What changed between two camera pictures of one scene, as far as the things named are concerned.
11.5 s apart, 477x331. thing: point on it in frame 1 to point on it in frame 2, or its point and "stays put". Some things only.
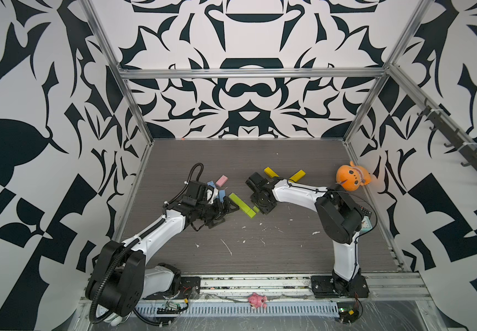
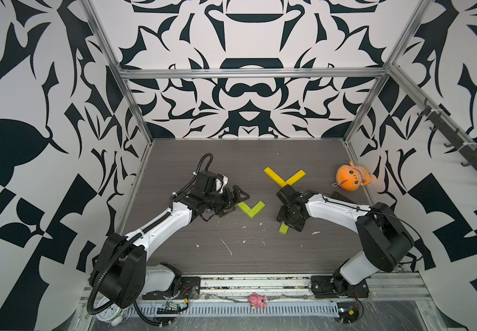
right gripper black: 265,208 to 279,214
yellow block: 297,176 stays put
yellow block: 271,172 stays put
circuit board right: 349,312 stays put
